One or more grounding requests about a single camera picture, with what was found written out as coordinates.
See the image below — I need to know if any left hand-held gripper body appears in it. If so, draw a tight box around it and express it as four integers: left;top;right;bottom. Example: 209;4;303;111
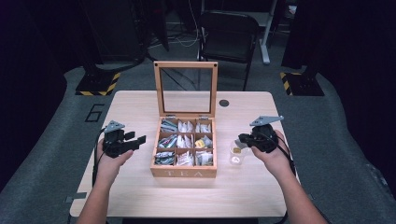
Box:
102;119;126;158

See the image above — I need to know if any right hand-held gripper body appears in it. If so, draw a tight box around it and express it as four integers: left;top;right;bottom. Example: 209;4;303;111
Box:
249;115;285;154

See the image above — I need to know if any clear glass cup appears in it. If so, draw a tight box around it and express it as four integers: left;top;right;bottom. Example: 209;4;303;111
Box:
229;138;250;166

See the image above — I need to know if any white tea bag yellow tag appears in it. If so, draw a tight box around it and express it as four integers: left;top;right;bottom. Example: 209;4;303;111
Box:
232;147;244;164

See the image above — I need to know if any wooden tea box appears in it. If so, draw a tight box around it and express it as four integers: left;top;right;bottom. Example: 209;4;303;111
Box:
149;61;219;179

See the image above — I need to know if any person's right hand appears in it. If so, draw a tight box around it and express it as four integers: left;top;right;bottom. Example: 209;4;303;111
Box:
251;130;293;180

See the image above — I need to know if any person's left hand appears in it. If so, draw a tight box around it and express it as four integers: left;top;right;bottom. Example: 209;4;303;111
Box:
94;138;134;185

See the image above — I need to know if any yellow tea bag packet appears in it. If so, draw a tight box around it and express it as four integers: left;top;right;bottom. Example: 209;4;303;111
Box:
194;135;213;149

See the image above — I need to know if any group of assorted tea bags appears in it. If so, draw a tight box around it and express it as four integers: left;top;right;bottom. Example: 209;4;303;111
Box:
154;119;214;166

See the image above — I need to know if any black striped stand base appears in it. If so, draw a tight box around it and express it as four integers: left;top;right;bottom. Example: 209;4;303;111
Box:
75;71;121;97
279;71;325;97

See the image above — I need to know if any grey tape piece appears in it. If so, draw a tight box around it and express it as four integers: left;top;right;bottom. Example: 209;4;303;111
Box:
64;191;88;203

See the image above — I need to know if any white desk leg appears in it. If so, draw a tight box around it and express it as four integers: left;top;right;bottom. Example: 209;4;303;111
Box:
260;0;278;65

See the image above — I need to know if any black folding chair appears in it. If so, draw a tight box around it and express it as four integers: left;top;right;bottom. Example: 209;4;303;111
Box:
196;9;261;91

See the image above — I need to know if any dark curtain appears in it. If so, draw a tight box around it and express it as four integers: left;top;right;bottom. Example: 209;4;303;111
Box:
281;0;396;202
0;0;69;188

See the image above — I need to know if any right hand-held gripper cable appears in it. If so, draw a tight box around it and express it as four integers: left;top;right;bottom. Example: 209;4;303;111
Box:
264;130;297;178

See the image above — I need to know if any hand-held gripper cable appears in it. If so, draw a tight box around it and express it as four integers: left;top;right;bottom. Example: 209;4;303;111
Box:
92;127;108;188
264;130;297;178

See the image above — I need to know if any left hand-held gripper cable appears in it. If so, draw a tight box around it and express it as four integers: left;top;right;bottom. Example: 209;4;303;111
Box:
92;127;108;188

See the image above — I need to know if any black floor cable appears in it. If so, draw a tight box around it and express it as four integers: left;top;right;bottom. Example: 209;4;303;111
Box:
146;52;199;91

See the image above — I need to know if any white floor cable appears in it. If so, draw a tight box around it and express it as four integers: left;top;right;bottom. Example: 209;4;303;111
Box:
167;0;207;49

